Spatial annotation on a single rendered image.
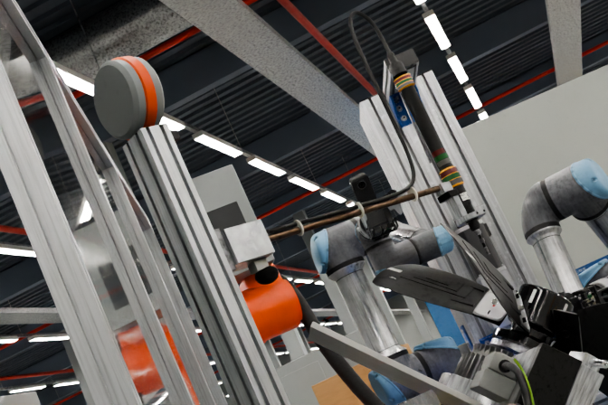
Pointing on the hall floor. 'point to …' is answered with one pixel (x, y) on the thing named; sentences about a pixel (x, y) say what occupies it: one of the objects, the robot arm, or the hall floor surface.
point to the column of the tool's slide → (203, 268)
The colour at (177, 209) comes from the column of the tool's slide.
